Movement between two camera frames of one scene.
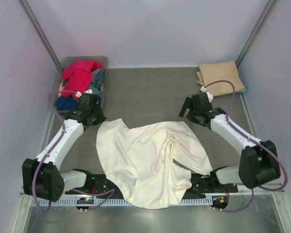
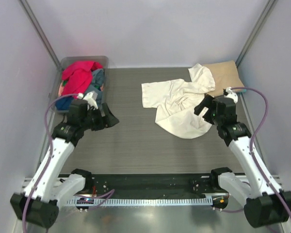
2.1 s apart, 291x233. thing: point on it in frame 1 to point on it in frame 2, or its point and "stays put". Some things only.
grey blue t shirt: x=97 y=78 stays put
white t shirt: x=139 y=160 to x=176 y=100
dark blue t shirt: x=66 y=103 stays put
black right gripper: x=192 y=107 to x=209 y=110
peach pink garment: x=61 y=88 stays put
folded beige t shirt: x=209 y=73 stays put
